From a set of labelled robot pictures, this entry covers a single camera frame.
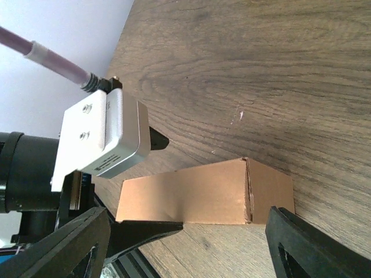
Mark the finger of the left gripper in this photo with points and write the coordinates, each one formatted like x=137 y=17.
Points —
x=158 y=140
x=129 y=235

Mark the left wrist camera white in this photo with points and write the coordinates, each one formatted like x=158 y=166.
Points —
x=103 y=135

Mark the cardboard box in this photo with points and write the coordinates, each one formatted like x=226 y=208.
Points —
x=233 y=192

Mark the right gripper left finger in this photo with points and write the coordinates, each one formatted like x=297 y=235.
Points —
x=78 y=249

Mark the black aluminium frame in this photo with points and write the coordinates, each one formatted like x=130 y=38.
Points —
x=131 y=265

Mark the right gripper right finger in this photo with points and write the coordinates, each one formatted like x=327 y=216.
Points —
x=298 y=249

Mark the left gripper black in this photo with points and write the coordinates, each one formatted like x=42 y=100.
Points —
x=27 y=164

